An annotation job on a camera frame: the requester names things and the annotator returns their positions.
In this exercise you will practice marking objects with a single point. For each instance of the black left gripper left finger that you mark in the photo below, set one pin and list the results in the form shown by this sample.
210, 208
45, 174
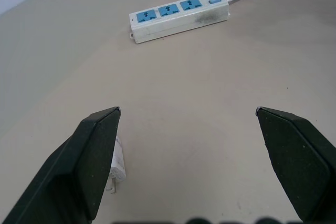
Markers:
78, 166

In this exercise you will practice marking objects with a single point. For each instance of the white blue power strip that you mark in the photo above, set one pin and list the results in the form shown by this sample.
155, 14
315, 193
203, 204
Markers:
178, 16

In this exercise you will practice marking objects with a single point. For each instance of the white plug adapter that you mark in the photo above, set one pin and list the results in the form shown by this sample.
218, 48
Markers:
117, 165

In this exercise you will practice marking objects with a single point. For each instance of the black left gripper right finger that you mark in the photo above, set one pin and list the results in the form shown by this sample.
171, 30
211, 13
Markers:
296, 161

